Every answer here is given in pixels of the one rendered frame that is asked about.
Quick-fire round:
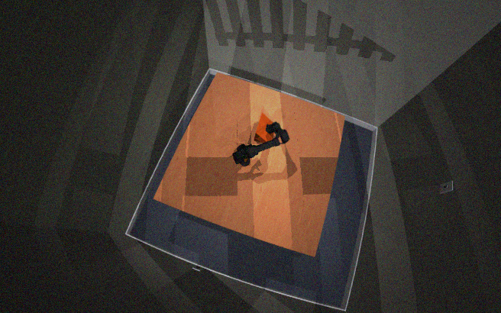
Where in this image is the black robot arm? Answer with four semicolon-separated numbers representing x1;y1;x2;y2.
232;121;290;161

